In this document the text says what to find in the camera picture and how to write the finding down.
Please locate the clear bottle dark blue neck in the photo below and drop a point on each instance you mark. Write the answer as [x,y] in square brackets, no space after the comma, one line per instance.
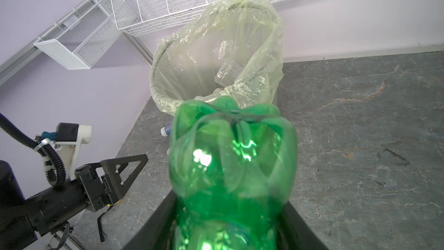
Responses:
[166,130]

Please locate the green bottle yellow cap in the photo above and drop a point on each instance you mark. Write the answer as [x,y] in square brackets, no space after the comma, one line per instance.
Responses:
[232,170]

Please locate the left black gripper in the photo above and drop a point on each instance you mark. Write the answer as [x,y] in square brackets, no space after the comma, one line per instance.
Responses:
[107,182]

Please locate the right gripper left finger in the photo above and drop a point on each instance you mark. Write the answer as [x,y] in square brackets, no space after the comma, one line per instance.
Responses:
[158,232]

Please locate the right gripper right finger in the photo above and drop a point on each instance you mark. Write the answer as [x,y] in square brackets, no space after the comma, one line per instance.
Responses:
[294,234]

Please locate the white mesh wall basket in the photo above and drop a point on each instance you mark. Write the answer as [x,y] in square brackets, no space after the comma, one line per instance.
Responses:
[82,37]

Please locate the green-lined mesh waste bin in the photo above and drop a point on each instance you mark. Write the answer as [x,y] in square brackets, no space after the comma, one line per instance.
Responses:
[233,48]

